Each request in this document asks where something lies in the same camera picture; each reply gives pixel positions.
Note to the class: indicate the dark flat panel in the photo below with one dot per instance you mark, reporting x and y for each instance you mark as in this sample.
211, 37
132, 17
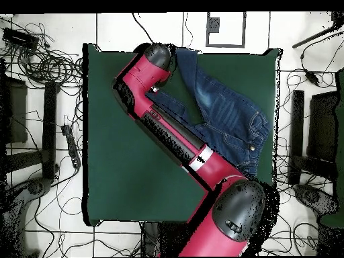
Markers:
322, 126
17, 113

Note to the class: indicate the black tripod pole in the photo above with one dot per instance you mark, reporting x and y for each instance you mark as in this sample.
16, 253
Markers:
311, 39

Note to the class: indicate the black power adapter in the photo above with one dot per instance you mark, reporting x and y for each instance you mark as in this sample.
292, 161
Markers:
311, 76

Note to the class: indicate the black wheeled chair base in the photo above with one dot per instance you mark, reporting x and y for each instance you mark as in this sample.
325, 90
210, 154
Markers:
313, 197
36, 186

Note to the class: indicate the black power strip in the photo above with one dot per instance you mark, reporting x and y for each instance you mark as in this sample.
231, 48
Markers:
72, 146

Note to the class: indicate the dark green table cloth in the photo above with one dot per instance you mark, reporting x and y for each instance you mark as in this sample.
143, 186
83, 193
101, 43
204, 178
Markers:
121, 174

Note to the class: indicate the blue denim jeans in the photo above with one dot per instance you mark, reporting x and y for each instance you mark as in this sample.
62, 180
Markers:
228, 113

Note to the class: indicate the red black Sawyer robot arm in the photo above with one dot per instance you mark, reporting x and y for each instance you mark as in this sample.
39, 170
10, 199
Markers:
215, 169

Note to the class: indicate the black stand base frame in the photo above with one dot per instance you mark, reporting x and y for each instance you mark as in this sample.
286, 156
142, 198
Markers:
49, 129
297, 129

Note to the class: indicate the black electronics box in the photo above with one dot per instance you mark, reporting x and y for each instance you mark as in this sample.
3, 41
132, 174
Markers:
20, 39

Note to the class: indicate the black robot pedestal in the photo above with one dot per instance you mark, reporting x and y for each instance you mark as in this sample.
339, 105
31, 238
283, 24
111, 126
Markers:
161, 239

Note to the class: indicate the grey square floor frame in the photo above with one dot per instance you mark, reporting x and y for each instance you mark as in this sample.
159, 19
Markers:
213, 25

